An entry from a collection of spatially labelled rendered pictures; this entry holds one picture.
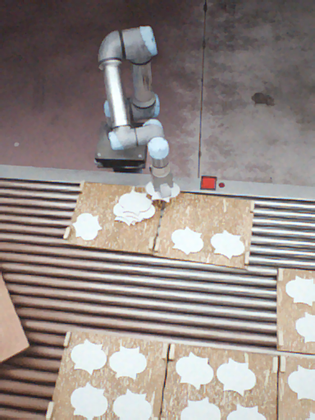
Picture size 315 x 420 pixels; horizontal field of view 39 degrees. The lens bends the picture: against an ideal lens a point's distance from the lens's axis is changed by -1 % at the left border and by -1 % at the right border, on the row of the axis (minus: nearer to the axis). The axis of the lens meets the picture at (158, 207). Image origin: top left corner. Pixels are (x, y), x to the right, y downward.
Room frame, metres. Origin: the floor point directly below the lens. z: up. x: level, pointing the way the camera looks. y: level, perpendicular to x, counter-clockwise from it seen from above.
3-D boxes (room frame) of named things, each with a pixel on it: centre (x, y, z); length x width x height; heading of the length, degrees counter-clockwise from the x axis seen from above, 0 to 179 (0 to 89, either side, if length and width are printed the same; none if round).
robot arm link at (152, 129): (1.25, 0.00, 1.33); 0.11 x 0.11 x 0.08; 4
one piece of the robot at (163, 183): (1.13, -0.03, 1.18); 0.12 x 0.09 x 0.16; 9
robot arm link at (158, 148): (1.15, -0.03, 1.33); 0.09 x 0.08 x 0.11; 4
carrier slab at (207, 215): (1.01, -0.20, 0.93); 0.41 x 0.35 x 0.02; 73
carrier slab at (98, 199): (1.14, 0.20, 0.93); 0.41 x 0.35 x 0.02; 75
